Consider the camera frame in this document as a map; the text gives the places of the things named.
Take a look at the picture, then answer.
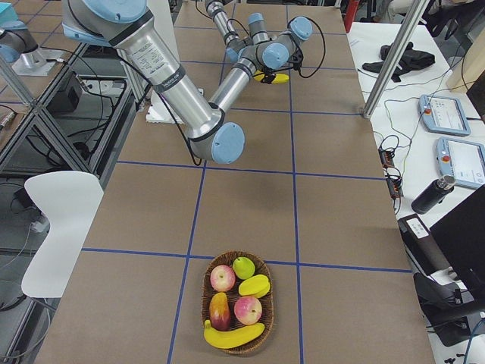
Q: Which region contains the fruit basket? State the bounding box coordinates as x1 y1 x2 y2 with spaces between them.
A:
201 250 274 355

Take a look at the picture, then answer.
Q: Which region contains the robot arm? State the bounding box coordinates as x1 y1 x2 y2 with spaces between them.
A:
62 1 313 164
205 0 272 63

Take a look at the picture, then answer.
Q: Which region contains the red apple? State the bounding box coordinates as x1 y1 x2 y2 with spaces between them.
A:
210 265 236 292
233 296 262 325

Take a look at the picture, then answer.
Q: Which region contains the yellow banana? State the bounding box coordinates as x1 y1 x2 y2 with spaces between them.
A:
253 71 289 84
204 320 265 350

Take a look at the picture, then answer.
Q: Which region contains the red yellow mango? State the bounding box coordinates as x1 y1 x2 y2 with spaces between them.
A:
209 292 231 331

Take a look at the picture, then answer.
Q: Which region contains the green pear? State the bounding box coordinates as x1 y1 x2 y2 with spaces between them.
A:
232 256 255 281

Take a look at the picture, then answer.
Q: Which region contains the black monitor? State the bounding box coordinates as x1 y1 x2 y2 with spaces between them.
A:
430 187 484 298

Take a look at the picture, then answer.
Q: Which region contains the black bottle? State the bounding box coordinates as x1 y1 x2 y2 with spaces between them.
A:
411 174 455 215

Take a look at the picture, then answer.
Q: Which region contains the black box white label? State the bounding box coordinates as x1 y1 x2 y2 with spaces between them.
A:
398 214 451 275

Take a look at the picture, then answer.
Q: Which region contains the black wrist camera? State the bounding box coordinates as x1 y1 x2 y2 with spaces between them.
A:
287 48 304 73

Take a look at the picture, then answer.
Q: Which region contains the red apple upper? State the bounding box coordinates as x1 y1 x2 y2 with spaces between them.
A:
210 265 236 292

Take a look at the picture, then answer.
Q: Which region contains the yellow starfruit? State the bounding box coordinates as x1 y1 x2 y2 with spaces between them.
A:
238 275 271 298

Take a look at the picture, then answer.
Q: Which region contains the teach pendant far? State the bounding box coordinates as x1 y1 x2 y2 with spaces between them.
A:
418 95 471 137

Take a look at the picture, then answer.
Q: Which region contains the black cloth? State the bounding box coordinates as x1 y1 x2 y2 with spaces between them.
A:
362 42 436 83

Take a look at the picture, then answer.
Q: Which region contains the white chair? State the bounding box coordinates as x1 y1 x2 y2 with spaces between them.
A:
21 171 104 299

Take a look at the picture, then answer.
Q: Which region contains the teach pendant near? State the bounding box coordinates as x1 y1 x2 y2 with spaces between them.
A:
436 137 484 190

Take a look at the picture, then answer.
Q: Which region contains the red apple lower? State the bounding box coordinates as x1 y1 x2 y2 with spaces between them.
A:
233 296 262 325

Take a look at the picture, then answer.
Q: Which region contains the teach pendant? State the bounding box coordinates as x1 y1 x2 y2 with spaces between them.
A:
436 137 484 190
418 95 471 137

